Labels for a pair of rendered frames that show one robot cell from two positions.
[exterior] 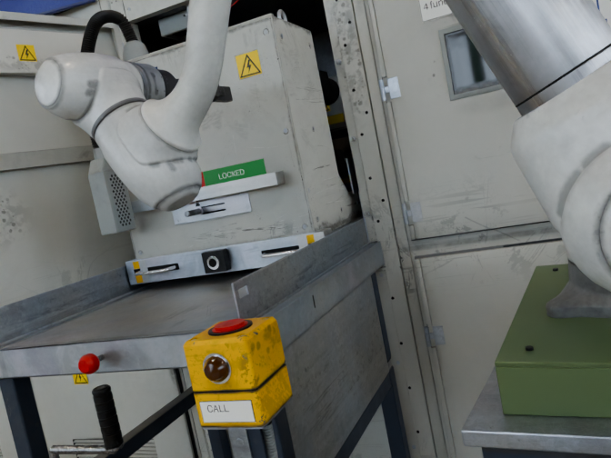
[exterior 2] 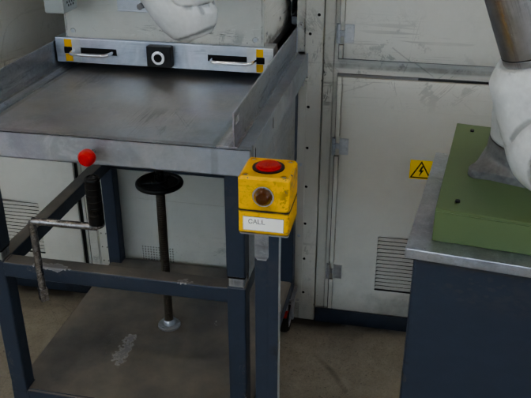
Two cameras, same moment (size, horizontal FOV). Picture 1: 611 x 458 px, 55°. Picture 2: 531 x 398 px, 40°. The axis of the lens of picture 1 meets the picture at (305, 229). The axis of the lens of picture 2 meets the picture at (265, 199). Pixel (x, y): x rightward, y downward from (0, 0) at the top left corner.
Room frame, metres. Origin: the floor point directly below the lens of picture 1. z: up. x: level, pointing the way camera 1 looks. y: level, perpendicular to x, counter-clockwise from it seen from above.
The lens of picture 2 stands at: (-0.37, 0.32, 1.35)
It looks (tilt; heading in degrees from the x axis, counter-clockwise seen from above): 26 degrees down; 348
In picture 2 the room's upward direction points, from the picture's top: straight up
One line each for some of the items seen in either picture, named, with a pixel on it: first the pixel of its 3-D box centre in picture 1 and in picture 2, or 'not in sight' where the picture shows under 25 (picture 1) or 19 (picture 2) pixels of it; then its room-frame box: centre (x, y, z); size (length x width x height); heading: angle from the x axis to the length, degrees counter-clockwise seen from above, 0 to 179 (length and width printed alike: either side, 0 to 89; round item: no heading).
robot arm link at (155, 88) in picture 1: (137, 89); not in sight; (1.03, 0.24, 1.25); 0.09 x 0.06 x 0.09; 60
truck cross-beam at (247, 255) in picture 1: (224, 258); (164, 52); (1.37, 0.20, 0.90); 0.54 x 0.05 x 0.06; 66
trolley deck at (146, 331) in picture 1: (208, 301); (153, 95); (1.27, 0.24, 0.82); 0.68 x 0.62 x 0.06; 157
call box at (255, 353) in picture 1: (239, 371); (268, 196); (0.63, 0.10, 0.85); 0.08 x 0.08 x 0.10; 67
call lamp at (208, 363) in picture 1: (214, 370); (261, 198); (0.59, 0.12, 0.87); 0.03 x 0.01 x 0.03; 67
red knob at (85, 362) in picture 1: (93, 362); (88, 155); (0.94, 0.38, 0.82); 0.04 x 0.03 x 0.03; 157
